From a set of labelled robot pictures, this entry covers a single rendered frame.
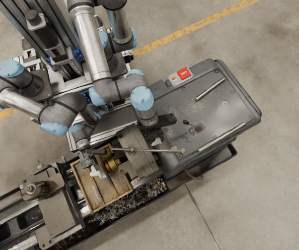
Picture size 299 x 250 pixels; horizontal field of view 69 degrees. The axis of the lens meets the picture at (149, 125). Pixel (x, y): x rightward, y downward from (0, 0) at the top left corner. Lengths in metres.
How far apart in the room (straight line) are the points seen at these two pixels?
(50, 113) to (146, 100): 0.53
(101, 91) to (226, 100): 0.71
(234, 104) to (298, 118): 1.72
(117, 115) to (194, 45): 1.37
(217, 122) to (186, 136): 0.18
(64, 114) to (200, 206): 1.72
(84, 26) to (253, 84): 2.29
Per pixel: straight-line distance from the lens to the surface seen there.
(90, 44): 0.86
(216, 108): 1.22
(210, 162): 1.88
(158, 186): 1.80
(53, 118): 1.09
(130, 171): 1.26
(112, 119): 2.33
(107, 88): 0.82
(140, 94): 0.73
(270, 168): 2.63
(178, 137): 1.14
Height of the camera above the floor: 2.36
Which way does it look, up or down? 72 degrees down
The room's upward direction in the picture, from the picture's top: 10 degrees counter-clockwise
